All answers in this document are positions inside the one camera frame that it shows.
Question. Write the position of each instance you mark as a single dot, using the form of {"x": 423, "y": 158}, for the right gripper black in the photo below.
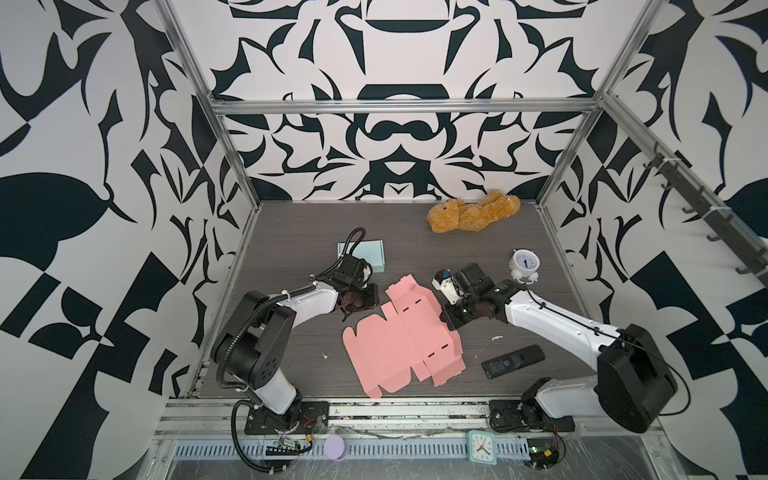
{"x": 448, "y": 316}

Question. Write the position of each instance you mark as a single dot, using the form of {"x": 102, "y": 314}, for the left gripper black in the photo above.
{"x": 373, "y": 299}

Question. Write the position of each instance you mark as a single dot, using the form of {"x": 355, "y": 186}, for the light blue paper box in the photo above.
{"x": 372, "y": 251}

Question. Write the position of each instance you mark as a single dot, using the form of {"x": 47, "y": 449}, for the pink paper box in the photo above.
{"x": 406, "y": 340}

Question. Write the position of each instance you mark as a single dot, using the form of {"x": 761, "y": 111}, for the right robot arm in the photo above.
{"x": 631, "y": 383}

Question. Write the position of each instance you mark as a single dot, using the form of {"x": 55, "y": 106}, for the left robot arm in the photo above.
{"x": 249, "y": 349}

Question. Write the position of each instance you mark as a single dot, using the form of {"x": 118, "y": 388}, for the black remote control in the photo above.
{"x": 512, "y": 361}

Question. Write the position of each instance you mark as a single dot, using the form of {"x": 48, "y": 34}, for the white alarm clock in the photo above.
{"x": 524, "y": 265}

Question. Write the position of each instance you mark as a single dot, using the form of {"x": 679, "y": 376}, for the brown teddy bear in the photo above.
{"x": 456, "y": 214}

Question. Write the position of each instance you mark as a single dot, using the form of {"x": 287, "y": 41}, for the teal square clock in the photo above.
{"x": 481, "y": 447}

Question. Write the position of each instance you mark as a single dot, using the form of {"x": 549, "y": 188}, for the right circuit board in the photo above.
{"x": 545, "y": 454}

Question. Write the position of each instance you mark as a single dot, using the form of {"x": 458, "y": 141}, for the circuit board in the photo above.
{"x": 545, "y": 454}
{"x": 287, "y": 446}

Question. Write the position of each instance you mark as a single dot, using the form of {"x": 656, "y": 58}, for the purple round disc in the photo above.
{"x": 335, "y": 447}

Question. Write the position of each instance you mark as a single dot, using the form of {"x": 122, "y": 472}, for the left circuit board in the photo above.
{"x": 287, "y": 446}

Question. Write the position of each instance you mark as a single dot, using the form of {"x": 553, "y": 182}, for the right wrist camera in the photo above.
{"x": 446, "y": 283}

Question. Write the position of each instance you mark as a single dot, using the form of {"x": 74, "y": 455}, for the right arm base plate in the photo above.
{"x": 517, "y": 416}

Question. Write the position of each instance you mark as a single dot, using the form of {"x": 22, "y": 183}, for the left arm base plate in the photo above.
{"x": 262, "y": 421}

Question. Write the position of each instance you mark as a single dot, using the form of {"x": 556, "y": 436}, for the white slotted cable duct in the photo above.
{"x": 514, "y": 449}

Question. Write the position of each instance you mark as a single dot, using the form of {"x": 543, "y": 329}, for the wall hook rail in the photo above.
{"x": 701, "y": 202}

